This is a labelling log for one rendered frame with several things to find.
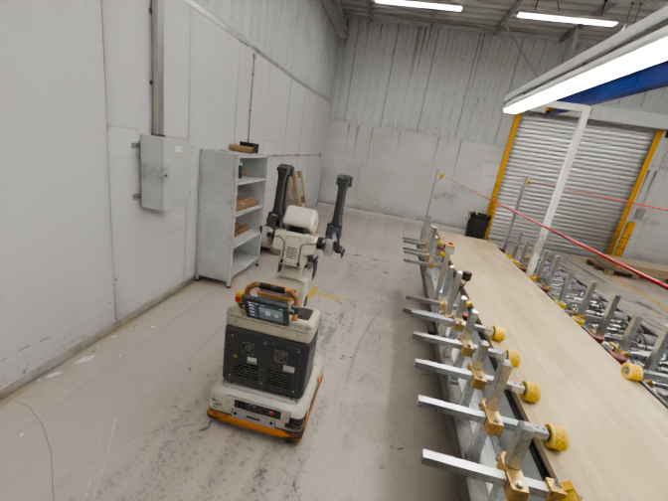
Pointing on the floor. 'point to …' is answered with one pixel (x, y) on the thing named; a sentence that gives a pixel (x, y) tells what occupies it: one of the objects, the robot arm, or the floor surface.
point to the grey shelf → (210, 179)
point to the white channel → (583, 104)
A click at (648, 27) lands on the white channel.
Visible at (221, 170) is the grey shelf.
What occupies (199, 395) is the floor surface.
